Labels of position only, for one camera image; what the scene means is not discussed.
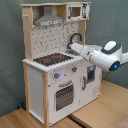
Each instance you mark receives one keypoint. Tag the wooden toy kitchen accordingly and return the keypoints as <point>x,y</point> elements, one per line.
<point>40,84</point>

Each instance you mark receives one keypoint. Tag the red right stove knob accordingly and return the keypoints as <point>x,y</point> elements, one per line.
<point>74,69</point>

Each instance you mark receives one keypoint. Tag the white toy microwave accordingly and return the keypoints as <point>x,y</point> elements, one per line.
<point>77,11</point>

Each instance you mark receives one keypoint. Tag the grey toy sink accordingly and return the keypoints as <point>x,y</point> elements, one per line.
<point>72,52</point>

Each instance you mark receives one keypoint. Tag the red stove knob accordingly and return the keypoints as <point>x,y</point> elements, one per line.
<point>56,75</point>
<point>74,69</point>

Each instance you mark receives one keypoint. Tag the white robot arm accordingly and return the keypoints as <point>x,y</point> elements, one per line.
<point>108,58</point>

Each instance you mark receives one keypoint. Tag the black stovetop red burners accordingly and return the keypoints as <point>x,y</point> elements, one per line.
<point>52,59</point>

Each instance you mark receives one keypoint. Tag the white cabinet door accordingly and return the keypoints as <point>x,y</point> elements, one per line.
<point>90,83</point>

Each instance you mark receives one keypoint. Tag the grey curtain backdrop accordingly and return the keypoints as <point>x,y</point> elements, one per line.
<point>108,21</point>

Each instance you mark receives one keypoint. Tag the toy oven door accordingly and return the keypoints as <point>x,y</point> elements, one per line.
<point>64,96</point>

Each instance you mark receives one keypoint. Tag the grey range hood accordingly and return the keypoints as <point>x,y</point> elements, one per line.
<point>48,18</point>

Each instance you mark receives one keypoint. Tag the red left stove knob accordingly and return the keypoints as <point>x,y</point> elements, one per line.
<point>56,75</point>

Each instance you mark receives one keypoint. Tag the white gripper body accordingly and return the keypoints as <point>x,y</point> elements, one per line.
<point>84,51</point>

